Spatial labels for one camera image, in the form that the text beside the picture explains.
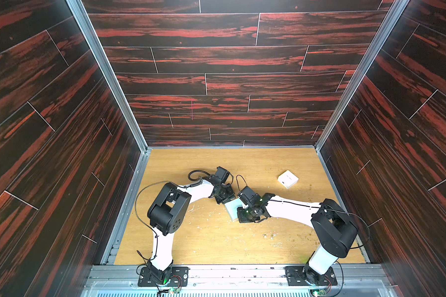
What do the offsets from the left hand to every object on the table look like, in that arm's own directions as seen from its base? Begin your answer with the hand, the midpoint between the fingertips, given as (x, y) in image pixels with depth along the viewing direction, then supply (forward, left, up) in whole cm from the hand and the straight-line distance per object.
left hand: (237, 198), depth 95 cm
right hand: (-9, -2, -2) cm, 9 cm away
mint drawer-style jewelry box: (-6, +3, +1) cm, 7 cm away
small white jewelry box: (+12, -28, +1) cm, 31 cm away
